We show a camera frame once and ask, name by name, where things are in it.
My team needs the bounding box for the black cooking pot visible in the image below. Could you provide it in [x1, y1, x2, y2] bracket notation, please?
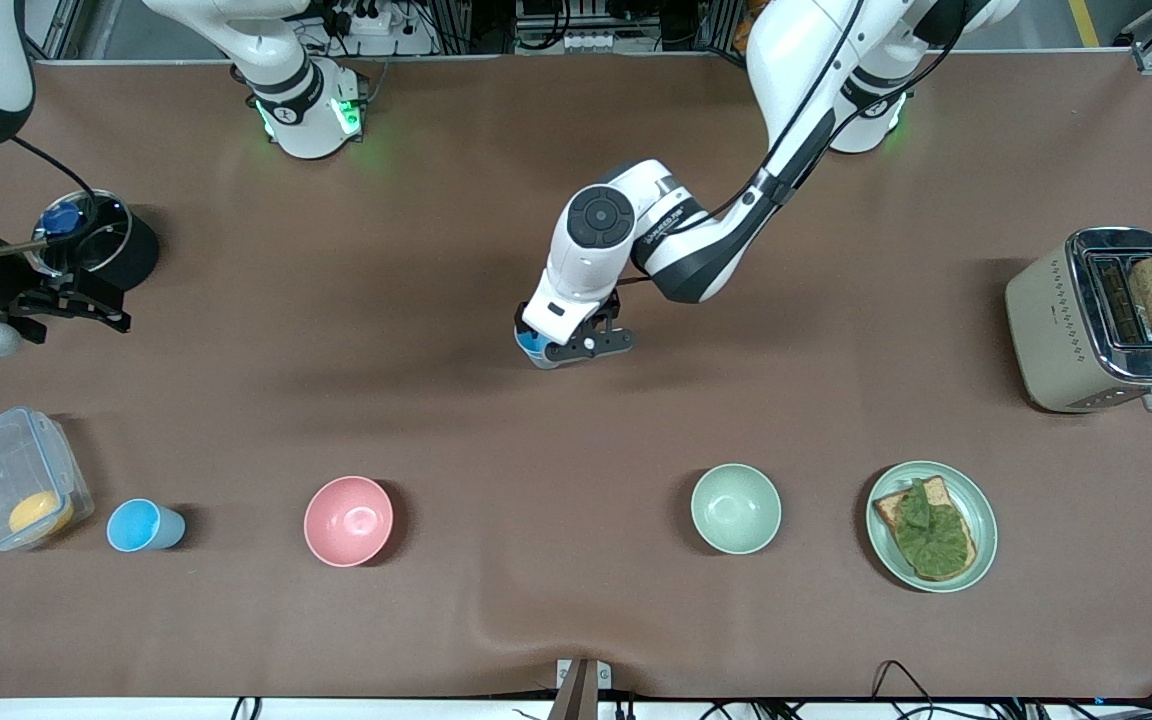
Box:
[26, 188, 160, 295]

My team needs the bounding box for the brown table cloth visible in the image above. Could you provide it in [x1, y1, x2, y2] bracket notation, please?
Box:
[0, 50, 1152, 701]

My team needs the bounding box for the pale green plate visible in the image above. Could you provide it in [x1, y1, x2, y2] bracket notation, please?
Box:
[865, 460, 999, 594]

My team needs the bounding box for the pale green bowl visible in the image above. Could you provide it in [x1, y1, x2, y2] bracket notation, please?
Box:
[690, 463, 783, 556]

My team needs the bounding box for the green lettuce leaf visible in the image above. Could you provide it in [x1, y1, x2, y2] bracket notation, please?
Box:
[896, 480, 973, 579]

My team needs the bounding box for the silver beige toaster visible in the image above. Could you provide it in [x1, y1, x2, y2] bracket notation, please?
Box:
[1004, 227, 1152, 414]

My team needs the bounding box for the glass pot lid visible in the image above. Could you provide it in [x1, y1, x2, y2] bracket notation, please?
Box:
[31, 190, 133, 277]

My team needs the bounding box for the toast slice under lettuce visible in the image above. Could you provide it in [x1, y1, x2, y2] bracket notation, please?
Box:
[872, 476, 978, 583]

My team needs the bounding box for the looped black cable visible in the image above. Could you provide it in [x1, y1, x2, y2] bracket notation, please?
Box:
[871, 659, 937, 720]

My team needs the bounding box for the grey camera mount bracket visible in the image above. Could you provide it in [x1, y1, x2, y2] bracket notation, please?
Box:
[548, 657, 613, 720]

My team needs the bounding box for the white power strip with plugs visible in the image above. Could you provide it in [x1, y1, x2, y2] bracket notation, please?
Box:
[331, 0, 409, 41]

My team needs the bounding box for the pink bowl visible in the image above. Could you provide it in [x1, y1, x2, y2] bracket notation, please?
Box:
[303, 475, 395, 568]

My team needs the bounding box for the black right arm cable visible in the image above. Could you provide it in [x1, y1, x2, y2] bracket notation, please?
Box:
[0, 135, 102, 259]

